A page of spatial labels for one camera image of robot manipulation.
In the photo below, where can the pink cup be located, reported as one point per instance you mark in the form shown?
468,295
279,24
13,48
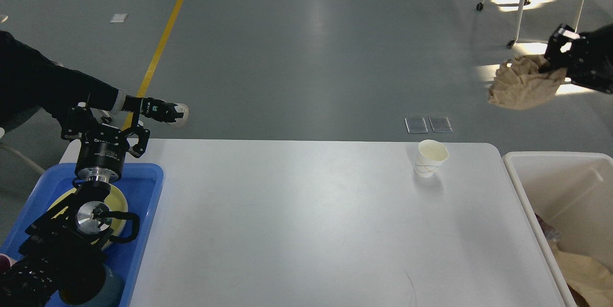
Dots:
6,263

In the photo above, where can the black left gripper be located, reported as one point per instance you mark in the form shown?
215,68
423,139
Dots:
102,152

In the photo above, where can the yellow plastic plate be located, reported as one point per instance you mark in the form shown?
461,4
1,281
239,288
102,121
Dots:
117,201

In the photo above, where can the brown paper bag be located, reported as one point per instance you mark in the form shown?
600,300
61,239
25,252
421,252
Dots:
590,283

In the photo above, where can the brown paper ball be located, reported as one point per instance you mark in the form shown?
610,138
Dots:
525,82

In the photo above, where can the blue plastic tray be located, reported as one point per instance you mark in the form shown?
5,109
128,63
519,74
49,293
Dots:
141,184

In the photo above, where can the white plastic bin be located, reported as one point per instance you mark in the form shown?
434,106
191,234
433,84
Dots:
572,192

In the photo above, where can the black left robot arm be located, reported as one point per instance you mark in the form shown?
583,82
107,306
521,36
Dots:
64,249

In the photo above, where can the small white cup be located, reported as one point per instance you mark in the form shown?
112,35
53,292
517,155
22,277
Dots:
430,157

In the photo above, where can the teal mug yellow inside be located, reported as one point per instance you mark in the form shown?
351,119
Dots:
98,287

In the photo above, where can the seated person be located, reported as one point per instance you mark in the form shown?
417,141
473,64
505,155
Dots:
29,79

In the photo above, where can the red snack wrapper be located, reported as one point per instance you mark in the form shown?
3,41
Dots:
551,233

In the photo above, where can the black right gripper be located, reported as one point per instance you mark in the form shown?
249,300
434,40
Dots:
591,56

